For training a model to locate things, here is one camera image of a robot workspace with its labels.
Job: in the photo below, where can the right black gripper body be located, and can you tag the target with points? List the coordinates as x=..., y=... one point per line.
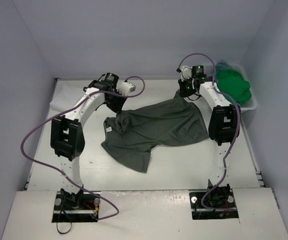
x=184, y=88

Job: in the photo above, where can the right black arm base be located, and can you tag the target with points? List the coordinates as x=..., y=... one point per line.
x=219, y=208

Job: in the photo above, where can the grey t shirt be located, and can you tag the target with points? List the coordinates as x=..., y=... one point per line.
x=132, y=134

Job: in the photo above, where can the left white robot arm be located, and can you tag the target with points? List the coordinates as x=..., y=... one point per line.
x=67, y=138

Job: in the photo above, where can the teal cloth in basket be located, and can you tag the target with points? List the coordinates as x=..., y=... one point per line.
x=223, y=68

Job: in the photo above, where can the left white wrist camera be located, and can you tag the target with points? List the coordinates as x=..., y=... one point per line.
x=125, y=88

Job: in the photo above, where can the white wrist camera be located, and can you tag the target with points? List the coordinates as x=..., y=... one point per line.
x=185, y=71
x=125, y=88

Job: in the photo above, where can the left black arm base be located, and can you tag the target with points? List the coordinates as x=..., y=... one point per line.
x=72, y=208

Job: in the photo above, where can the white plastic basket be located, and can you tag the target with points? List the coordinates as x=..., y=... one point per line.
x=251, y=104

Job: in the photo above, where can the green t shirt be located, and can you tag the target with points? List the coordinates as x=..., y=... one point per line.
x=231, y=82

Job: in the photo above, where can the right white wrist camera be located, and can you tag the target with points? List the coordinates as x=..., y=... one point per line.
x=185, y=71

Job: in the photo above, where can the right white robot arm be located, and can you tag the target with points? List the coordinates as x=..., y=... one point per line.
x=223, y=128

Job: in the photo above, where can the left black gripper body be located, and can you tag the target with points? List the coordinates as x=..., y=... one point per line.
x=115, y=104

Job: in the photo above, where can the white t shirt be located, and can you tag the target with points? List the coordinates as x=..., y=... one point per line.
x=67, y=98

